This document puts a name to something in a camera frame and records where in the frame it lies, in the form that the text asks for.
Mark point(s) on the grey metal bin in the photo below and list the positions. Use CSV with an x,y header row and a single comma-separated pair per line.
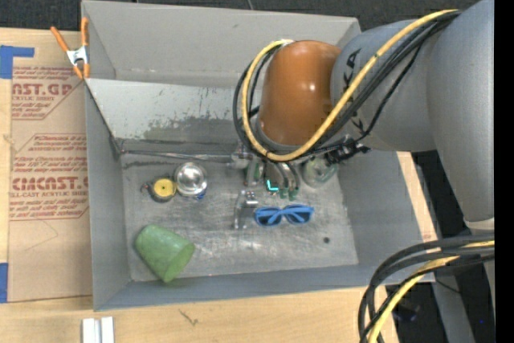
x,y
241,52

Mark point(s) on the brown cardboard board, red print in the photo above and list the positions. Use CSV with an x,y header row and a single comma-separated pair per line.
x,y
48,237

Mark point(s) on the green cup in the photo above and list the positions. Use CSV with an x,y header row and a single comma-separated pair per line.
x,y
162,251

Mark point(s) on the black cylinder on white bracket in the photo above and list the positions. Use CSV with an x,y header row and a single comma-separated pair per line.
x,y
342,152

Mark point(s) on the blue sunglasses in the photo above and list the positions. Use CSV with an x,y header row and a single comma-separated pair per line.
x,y
268,216

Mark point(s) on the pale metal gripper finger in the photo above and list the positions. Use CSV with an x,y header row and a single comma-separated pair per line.
x,y
242,213
241,160

